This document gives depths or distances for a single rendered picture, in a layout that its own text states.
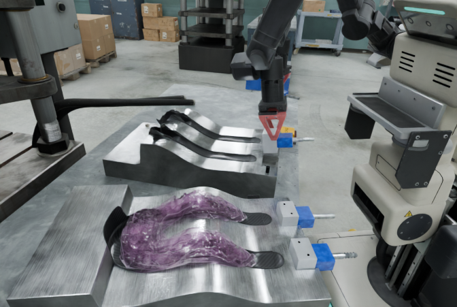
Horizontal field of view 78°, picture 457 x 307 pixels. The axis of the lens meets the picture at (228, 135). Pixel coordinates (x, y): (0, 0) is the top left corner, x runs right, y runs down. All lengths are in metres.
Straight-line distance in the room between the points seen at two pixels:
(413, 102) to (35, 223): 0.97
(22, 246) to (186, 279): 0.41
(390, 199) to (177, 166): 0.60
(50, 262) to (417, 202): 0.86
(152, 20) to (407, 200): 7.12
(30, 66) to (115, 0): 6.84
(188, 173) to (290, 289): 0.39
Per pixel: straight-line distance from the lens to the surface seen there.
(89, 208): 0.66
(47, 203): 0.89
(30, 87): 1.03
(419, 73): 0.88
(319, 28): 7.27
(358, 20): 0.94
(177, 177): 0.82
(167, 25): 7.45
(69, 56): 4.66
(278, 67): 0.71
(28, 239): 0.81
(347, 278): 1.38
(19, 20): 1.02
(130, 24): 7.73
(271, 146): 0.75
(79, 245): 0.59
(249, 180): 0.76
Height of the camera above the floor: 1.32
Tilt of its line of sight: 28 degrees down
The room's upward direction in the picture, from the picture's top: 2 degrees clockwise
